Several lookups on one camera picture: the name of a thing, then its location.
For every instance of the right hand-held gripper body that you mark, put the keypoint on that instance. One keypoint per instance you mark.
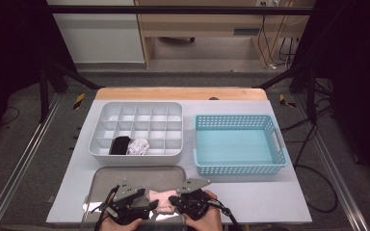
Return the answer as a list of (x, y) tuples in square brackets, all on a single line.
[(194, 200)]

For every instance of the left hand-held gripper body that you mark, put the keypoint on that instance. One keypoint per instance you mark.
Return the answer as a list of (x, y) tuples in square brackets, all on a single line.
[(126, 202)]

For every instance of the pink sock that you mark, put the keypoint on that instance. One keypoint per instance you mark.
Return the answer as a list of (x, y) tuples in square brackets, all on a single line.
[(165, 207), (163, 195)]

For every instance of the translucent grey box lid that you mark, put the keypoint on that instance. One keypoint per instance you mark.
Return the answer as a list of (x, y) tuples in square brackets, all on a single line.
[(170, 176)]

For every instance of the white divided storage box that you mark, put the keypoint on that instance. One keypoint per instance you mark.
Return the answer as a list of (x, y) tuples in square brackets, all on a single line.
[(135, 159)]

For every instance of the blue perforated plastic basket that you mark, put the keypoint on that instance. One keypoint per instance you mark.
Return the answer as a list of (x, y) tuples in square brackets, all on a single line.
[(237, 150)]

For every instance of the person's right hand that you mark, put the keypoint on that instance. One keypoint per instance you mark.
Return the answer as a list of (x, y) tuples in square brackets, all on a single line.
[(208, 218)]

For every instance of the person's left hand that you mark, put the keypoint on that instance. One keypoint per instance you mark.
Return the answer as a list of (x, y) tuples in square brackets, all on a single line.
[(118, 226)]

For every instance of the pale grey table mat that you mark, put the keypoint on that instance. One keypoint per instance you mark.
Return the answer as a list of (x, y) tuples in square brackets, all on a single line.
[(74, 192)]

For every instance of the yellow black striped tape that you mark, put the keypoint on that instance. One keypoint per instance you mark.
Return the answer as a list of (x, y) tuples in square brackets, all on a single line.
[(79, 101), (285, 101)]

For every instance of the black metal stand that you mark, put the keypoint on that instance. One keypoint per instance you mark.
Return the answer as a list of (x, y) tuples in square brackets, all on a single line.
[(44, 96), (311, 96)]

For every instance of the white cabinet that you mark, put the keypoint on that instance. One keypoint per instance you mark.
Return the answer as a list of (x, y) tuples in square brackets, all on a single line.
[(99, 38)]

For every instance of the wooden desk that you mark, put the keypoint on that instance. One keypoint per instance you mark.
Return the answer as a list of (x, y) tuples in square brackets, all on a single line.
[(205, 24)]

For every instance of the black curtain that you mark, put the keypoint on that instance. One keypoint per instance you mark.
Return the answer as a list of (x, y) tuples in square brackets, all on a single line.
[(13, 48), (359, 64)]

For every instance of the white power strip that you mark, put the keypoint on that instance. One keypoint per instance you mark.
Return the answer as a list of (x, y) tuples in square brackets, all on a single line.
[(271, 2)]

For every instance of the aluminium frame rail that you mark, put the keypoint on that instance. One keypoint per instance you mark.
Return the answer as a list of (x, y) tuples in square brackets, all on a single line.
[(346, 192), (25, 154)]

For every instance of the black horizontal frame bar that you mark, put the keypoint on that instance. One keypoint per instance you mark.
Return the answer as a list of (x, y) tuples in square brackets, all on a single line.
[(173, 10)]

